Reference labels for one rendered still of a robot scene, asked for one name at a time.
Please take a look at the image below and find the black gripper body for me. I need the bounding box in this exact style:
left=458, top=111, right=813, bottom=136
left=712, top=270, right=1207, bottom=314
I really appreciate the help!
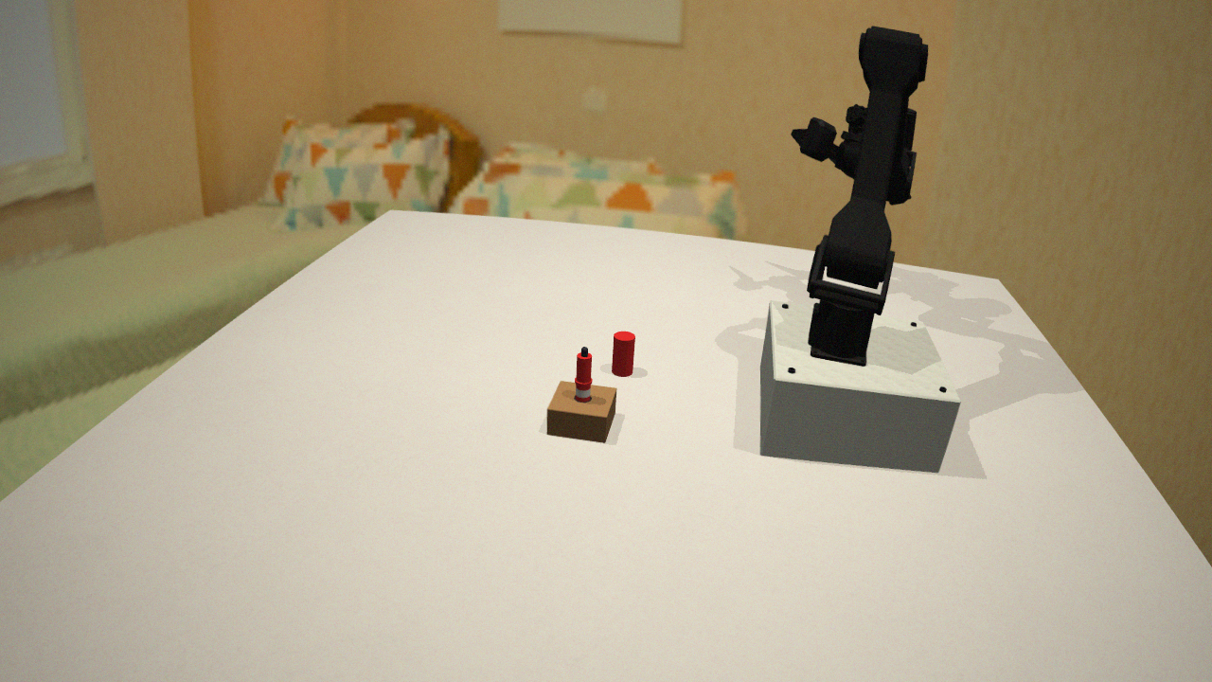
left=800, top=118, right=861, bottom=180

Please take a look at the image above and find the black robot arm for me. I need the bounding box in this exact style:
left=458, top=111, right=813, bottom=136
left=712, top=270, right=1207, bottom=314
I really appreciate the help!
left=807, top=25, right=928, bottom=367

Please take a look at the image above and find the tan square block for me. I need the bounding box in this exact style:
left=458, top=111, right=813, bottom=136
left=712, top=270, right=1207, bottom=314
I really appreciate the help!
left=547, top=382, right=616, bottom=443

